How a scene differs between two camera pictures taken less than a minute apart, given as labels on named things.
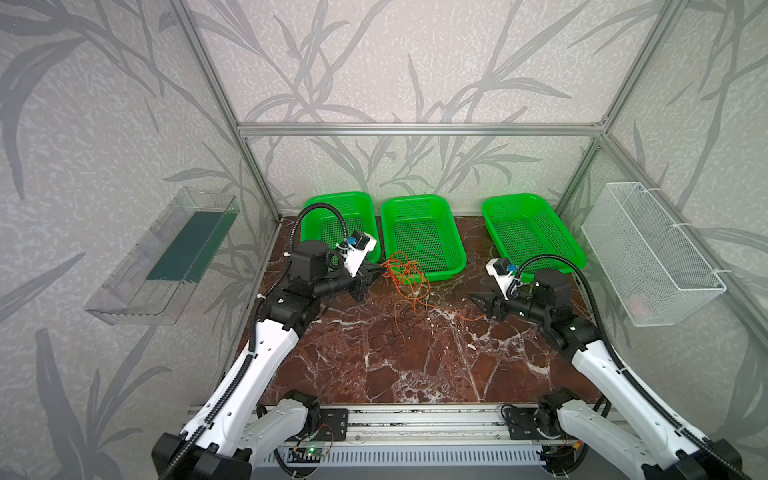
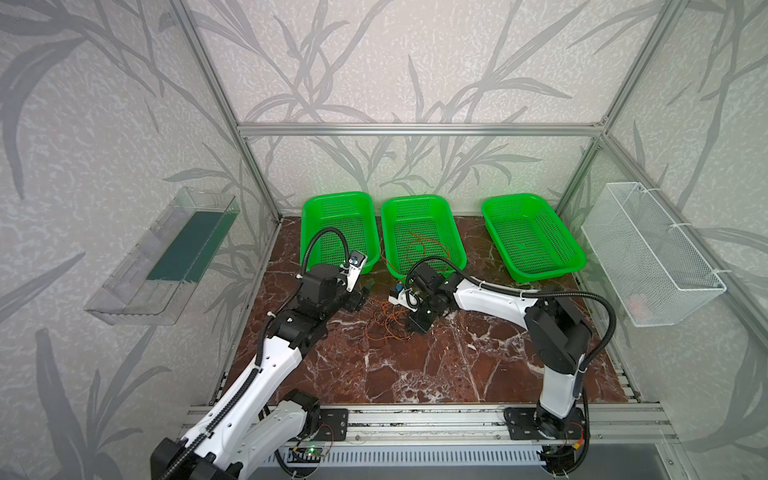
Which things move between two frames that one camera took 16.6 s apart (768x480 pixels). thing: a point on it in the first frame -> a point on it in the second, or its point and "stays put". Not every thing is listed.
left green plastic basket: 331,219 stays put
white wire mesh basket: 659,278 stays put
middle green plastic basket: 421,238 stays put
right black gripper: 497,304 -> 417,313
